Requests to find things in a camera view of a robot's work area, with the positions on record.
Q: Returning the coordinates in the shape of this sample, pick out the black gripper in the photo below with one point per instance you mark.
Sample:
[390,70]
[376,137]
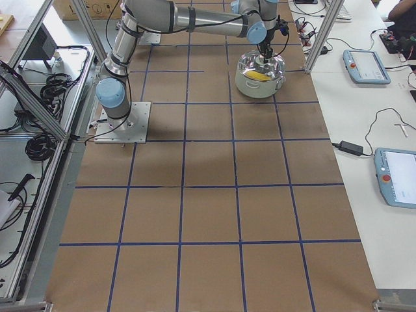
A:
[266,45]

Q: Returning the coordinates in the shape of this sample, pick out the glass pot lid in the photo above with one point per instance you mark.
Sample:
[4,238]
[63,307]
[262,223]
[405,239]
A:
[253,61]

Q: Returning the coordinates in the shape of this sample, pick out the yellow corn cob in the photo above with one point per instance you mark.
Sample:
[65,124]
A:
[257,76]

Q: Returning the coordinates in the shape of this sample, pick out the pale green cooking pot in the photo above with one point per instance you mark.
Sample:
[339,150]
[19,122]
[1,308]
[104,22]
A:
[257,89]

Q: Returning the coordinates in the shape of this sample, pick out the upper teach pendant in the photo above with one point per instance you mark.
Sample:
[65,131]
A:
[365,67]

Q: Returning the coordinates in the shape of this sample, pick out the teach pendant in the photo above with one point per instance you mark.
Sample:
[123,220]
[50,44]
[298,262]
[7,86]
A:
[365,67]
[395,172]

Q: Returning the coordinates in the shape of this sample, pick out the black power adapter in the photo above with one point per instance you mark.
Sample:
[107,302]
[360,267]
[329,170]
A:
[350,148]

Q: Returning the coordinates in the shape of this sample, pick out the cardboard box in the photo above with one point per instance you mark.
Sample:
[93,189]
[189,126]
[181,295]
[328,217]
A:
[97,9]

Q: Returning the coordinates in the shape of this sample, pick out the lower teach pendant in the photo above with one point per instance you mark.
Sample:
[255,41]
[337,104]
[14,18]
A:
[395,172]

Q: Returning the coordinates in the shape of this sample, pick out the aluminium frame post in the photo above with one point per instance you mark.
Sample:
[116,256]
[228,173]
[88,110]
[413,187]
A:
[323,33]

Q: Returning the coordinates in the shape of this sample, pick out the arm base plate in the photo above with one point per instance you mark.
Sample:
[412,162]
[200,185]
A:
[134,129]

